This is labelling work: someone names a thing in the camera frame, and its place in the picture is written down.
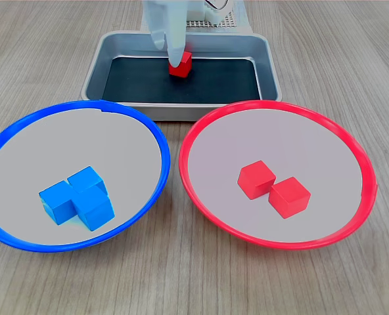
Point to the white plate with blue rim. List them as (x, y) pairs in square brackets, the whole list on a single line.
[(66, 141)]

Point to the blue cube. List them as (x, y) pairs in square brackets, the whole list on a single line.
[(58, 205), (96, 211), (84, 178)]

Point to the pale translucent sheet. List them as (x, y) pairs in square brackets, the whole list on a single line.
[(245, 19)]

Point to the white plate with red rim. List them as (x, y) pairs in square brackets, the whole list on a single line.
[(312, 138)]

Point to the pale perforated base plate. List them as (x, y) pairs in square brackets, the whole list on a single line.
[(234, 19)]

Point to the red cube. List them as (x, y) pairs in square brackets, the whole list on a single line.
[(289, 198), (184, 67), (256, 180)]

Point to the black mat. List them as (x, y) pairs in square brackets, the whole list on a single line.
[(220, 82)]

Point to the steel tray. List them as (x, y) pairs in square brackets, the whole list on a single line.
[(96, 78)]

